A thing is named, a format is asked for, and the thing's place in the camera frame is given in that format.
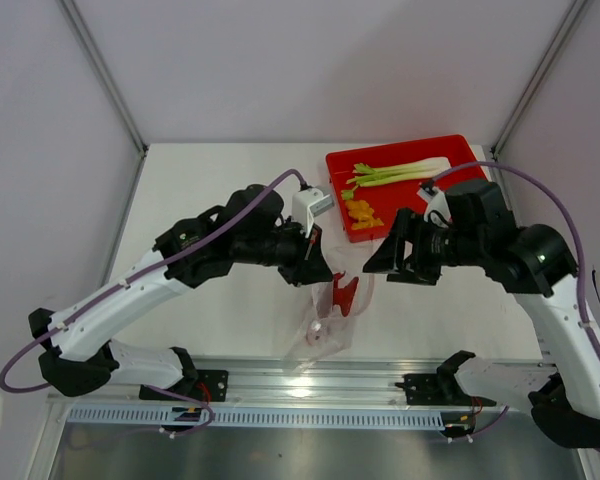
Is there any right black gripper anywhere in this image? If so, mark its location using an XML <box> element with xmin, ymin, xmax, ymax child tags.
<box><xmin>364</xmin><ymin>208</ymin><xmax>487</xmax><ymax>287</ymax></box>

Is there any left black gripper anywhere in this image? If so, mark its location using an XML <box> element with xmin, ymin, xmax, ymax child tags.
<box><xmin>233</xmin><ymin>216</ymin><xmax>334</xmax><ymax>288</ymax></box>

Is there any red toy lobster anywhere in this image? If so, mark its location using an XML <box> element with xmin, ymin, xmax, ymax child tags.
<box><xmin>332</xmin><ymin>272</ymin><xmax>359</xmax><ymax>317</ymax></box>

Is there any clear pink-dotted zip bag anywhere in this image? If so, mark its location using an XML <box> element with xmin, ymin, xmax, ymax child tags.
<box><xmin>282</xmin><ymin>242</ymin><xmax>375</xmax><ymax>373</ymax></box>

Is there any yellow pasta pile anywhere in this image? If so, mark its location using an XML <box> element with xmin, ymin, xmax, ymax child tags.
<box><xmin>345</xmin><ymin>199</ymin><xmax>384</xmax><ymax>230</ymax></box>

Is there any green white celery stalk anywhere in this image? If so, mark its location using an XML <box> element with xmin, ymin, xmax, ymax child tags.
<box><xmin>340</xmin><ymin>157</ymin><xmax>451</xmax><ymax>200</ymax></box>

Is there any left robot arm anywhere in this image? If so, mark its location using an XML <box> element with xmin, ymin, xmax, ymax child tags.
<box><xmin>29</xmin><ymin>184</ymin><xmax>334</xmax><ymax>400</ymax></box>

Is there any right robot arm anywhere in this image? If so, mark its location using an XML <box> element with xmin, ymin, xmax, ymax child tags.
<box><xmin>363</xmin><ymin>179</ymin><xmax>600</xmax><ymax>450</ymax></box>

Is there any red plastic tray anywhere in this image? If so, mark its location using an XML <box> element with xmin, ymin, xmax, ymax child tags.
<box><xmin>326</xmin><ymin>134</ymin><xmax>489</xmax><ymax>243</ymax></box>

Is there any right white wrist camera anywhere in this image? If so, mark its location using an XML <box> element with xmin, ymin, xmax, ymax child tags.
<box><xmin>418</xmin><ymin>180</ymin><xmax>451</xmax><ymax>228</ymax></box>

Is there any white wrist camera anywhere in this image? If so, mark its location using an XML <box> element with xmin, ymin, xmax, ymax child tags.
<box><xmin>418</xmin><ymin>180</ymin><xmax>451</xmax><ymax>228</ymax></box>
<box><xmin>291</xmin><ymin>187</ymin><xmax>334</xmax><ymax>238</ymax></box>

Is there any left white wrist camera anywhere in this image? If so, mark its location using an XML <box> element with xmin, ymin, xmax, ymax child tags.
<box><xmin>291</xmin><ymin>187</ymin><xmax>334</xmax><ymax>238</ymax></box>

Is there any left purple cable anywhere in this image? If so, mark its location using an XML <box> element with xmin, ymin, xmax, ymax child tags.
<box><xmin>0</xmin><ymin>169</ymin><xmax>311</xmax><ymax>441</ymax></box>

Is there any purple cable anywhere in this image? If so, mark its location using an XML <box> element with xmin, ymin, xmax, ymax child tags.
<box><xmin>422</xmin><ymin>160</ymin><xmax>600</xmax><ymax>459</ymax></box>
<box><xmin>0</xmin><ymin>169</ymin><xmax>311</xmax><ymax>441</ymax></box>

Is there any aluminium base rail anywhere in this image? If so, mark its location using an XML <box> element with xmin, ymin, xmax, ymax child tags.
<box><xmin>47</xmin><ymin>357</ymin><xmax>589</xmax><ymax>412</ymax></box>

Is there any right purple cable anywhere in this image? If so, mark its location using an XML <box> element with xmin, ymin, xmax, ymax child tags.
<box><xmin>422</xmin><ymin>160</ymin><xmax>600</xmax><ymax>459</ymax></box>

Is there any white slotted cable duct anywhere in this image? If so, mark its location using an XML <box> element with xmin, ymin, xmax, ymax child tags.
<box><xmin>67</xmin><ymin>405</ymin><xmax>486</xmax><ymax>431</ymax></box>

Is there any right aluminium frame post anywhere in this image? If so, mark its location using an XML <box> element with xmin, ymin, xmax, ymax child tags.
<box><xmin>490</xmin><ymin>0</ymin><xmax>594</xmax><ymax>161</ymax></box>

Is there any aluminium frame post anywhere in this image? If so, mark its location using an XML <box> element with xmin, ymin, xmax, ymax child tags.
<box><xmin>490</xmin><ymin>0</ymin><xmax>594</xmax><ymax>161</ymax></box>
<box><xmin>55</xmin><ymin>0</ymin><xmax>148</xmax><ymax>156</ymax></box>

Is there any left aluminium frame post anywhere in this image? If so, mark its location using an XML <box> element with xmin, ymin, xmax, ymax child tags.
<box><xmin>55</xmin><ymin>0</ymin><xmax>148</xmax><ymax>156</ymax></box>

